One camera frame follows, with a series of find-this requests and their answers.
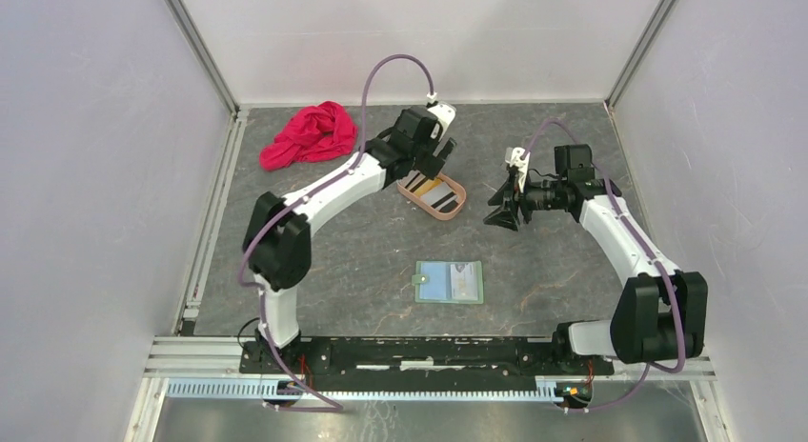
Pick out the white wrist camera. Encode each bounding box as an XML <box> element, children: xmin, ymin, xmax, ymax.
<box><xmin>426</xmin><ymin>92</ymin><xmax>457</xmax><ymax>155</ymax></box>
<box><xmin>505</xmin><ymin>147</ymin><xmax>530</xmax><ymax>193</ymax></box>

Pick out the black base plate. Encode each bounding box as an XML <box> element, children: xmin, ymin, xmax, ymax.
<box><xmin>238</xmin><ymin>335</ymin><xmax>616</xmax><ymax>393</ymax></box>

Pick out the silver VIP card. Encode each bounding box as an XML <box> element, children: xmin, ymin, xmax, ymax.
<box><xmin>450</xmin><ymin>263</ymin><xmax>479</xmax><ymax>301</ymax></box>

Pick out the pink oval tray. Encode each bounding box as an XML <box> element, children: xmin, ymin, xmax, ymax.
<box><xmin>395</xmin><ymin>171</ymin><xmax>467</xmax><ymax>221</ymax></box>

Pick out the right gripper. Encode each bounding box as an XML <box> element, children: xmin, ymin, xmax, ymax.
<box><xmin>483</xmin><ymin>171</ymin><xmax>566</xmax><ymax>231</ymax></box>

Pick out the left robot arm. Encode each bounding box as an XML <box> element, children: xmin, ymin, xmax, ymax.
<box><xmin>238</xmin><ymin>101</ymin><xmax>457</xmax><ymax>373</ymax></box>

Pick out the red crumpled cloth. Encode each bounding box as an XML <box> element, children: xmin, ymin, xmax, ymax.
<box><xmin>258</xmin><ymin>101</ymin><xmax>358</xmax><ymax>171</ymax></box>

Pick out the white slotted cable duct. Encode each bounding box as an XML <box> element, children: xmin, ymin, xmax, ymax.
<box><xmin>166</xmin><ymin>378</ymin><xmax>563</xmax><ymax>404</ymax></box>

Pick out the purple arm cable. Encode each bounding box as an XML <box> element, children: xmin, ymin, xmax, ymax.
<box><xmin>520</xmin><ymin>118</ymin><xmax>687</xmax><ymax>415</ymax></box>
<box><xmin>236</xmin><ymin>53</ymin><xmax>438</xmax><ymax>413</ymax></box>

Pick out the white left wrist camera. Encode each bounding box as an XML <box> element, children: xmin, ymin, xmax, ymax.
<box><xmin>426</xmin><ymin>92</ymin><xmax>457</xmax><ymax>155</ymax></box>

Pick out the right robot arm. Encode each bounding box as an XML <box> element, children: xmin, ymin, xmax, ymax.
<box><xmin>484</xmin><ymin>144</ymin><xmax>708</xmax><ymax>373</ymax></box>

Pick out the green card holder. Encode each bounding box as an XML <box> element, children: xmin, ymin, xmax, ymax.
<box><xmin>411</xmin><ymin>261</ymin><xmax>484</xmax><ymax>305</ymax></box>

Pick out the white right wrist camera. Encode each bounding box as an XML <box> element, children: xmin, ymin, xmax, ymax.
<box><xmin>505</xmin><ymin>147</ymin><xmax>530</xmax><ymax>193</ymax></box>

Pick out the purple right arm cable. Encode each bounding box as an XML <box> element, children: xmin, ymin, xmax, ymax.
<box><xmin>520</xmin><ymin>118</ymin><xmax>687</xmax><ymax>415</ymax></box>

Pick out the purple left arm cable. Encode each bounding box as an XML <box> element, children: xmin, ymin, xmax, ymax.
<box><xmin>236</xmin><ymin>53</ymin><xmax>438</xmax><ymax>413</ymax></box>

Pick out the gold striped card in tray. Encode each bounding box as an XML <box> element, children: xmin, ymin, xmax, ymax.
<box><xmin>413</xmin><ymin>179</ymin><xmax>442</xmax><ymax>197</ymax></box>

